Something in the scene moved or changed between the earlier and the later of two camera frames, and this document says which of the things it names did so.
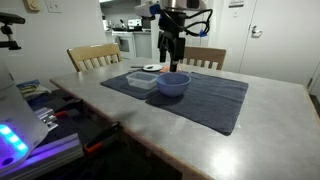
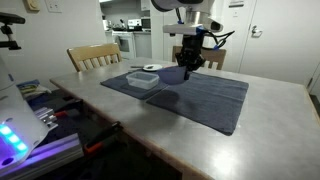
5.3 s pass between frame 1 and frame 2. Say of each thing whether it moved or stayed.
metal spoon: stayed
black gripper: moved
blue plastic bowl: moved
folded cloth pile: stayed
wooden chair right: stayed
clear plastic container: stayed
